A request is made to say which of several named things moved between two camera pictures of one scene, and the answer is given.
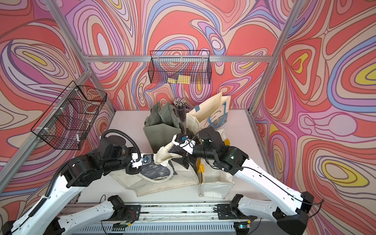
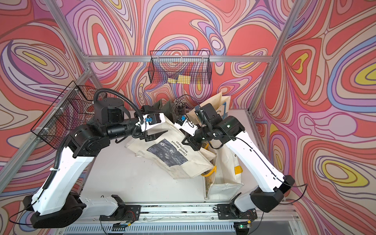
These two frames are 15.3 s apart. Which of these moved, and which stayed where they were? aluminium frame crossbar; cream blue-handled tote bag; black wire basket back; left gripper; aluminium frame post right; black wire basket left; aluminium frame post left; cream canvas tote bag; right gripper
Moved: cream canvas tote bag; right gripper; left gripper
Stayed: black wire basket back; aluminium frame post right; black wire basket left; aluminium frame crossbar; aluminium frame post left; cream blue-handled tote bag
